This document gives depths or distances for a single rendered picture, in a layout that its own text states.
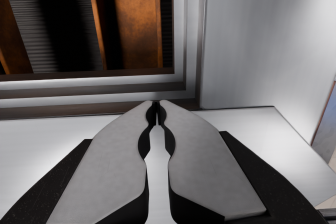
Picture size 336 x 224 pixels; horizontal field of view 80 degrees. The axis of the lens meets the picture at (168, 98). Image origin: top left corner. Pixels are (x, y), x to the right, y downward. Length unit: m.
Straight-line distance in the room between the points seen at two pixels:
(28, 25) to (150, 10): 0.28
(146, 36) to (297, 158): 0.24
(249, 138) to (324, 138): 0.36
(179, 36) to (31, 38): 0.39
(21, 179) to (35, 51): 0.35
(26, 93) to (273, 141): 0.19
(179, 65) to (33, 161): 0.13
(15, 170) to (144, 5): 0.24
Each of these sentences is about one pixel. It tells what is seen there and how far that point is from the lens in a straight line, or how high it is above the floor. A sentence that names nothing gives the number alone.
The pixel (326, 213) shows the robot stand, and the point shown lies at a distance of 0.60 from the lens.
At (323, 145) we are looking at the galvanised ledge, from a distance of 0.53.
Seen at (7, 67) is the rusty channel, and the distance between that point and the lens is 0.33.
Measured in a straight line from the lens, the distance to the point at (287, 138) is 0.18.
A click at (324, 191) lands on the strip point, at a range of 0.25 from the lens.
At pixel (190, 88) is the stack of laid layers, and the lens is 0.15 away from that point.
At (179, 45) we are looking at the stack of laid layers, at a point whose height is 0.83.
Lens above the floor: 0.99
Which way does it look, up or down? 63 degrees down
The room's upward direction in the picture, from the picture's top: 172 degrees clockwise
